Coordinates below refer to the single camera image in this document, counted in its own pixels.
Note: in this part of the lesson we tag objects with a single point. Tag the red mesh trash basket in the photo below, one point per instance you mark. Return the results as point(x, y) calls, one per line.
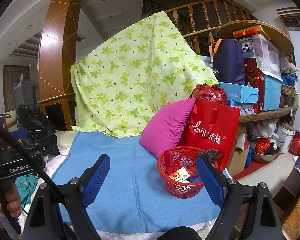
point(188, 156)

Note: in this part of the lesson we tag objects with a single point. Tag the white plastic bucket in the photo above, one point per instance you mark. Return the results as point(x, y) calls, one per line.
point(288, 135)

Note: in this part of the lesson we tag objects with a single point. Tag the red shopping bag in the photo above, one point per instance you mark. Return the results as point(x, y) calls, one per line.
point(212, 126)

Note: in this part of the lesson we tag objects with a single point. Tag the green clover quilt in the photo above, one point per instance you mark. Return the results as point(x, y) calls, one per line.
point(122, 83)

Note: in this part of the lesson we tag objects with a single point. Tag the black plastic bag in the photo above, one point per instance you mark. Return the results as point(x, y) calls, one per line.
point(211, 154)

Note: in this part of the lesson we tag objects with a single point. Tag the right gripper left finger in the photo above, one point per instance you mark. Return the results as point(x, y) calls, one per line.
point(92, 180)

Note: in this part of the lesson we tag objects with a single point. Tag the blue towel blanket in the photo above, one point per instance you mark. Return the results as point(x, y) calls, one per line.
point(133, 198)

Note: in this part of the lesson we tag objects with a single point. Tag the light blue shoe box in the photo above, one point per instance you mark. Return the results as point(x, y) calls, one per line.
point(240, 93)

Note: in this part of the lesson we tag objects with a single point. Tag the beige cushion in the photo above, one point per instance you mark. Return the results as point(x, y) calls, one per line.
point(65, 139)

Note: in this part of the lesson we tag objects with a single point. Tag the blue plastic bag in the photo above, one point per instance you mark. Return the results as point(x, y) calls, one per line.
point(195, 179)

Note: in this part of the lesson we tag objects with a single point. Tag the wooden stair railing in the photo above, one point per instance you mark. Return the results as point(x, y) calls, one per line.
point(198, 21)

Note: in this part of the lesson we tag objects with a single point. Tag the cardboard box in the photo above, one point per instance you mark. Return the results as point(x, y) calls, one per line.
point(237, 161)

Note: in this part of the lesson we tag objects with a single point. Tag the clear plastic storage box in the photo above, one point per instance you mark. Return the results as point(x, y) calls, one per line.
point(265, 53)

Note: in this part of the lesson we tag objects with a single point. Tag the blue plastic storage bin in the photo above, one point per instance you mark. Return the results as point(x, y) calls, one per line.
point(272, 91)

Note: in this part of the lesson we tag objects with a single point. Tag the wooden arch column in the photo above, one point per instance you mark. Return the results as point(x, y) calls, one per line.
point(57, 53)

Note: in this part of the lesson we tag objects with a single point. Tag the red white medicine box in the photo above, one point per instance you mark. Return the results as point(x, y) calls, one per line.
point(181, 175)

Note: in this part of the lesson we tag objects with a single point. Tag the teal garment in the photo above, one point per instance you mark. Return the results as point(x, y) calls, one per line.
point(26, 186)

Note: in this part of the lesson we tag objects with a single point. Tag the round wooden shelf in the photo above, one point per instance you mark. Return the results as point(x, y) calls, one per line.
point(246, 28)

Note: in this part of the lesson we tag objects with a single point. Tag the black puffer jacket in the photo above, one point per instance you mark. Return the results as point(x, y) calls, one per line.
point(41, 133)

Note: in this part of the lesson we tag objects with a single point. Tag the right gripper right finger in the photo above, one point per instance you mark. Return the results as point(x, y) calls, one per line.
point(213, 179)

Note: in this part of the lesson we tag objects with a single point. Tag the navy tote bag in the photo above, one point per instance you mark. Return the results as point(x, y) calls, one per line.
point(228, 60)

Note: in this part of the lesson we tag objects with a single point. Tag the pink white bedsheet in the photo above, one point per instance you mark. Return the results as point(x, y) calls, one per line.
point(55, 162)

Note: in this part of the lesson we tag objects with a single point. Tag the magenta pillow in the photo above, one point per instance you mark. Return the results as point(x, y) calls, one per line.
point(165, 129)

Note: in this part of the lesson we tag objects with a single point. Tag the red knotted plastic bag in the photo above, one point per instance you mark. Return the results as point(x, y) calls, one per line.
point(211, 93)

